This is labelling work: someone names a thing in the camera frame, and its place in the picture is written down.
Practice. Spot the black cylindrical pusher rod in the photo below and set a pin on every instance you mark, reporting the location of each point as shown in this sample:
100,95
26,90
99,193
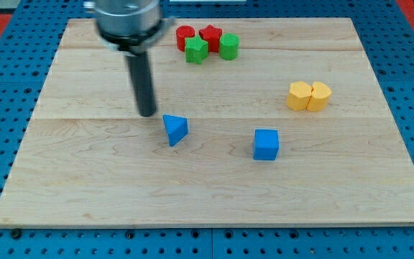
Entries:
141,78

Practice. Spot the blue triangle block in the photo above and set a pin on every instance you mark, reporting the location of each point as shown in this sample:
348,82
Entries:
176,128

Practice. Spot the blue cube block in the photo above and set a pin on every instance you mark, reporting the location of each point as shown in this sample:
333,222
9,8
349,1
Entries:
265,144

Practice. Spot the red cylinder block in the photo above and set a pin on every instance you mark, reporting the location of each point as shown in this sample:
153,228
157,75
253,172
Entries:
181,33

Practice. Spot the green star block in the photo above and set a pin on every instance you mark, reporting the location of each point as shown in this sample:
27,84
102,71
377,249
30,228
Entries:
196,49

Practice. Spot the red star block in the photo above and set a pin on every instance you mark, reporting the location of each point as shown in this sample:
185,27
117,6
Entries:
212,36

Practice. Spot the green cylinder block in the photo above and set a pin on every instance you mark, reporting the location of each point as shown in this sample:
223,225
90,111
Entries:
229,46

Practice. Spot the wooden board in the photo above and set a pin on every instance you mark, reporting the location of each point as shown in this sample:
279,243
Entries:
88,160

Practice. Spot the yellow pentagon block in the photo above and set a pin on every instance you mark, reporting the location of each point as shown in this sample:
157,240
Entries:
298,96

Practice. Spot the yellow heart block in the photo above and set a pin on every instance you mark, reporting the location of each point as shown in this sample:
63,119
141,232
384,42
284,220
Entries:
320,95

